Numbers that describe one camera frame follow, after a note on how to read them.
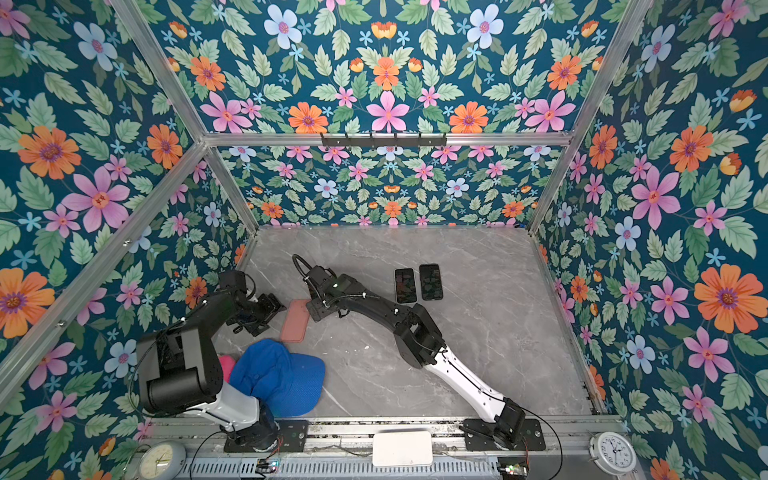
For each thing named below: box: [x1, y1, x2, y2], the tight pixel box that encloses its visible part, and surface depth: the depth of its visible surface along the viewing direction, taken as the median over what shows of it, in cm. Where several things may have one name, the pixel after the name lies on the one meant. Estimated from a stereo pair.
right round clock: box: [588, 431, 637, 476], surface depth 70 cm
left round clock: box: [139, 440, 186, 480], surface depth 69 cm
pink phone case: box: [281, 299, 311, 343], surface depth 96 cm
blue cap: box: [230, 339, 325, 417], surface depth 83 cm
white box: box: [372, 431, 433, 466], surface depth 69 cm
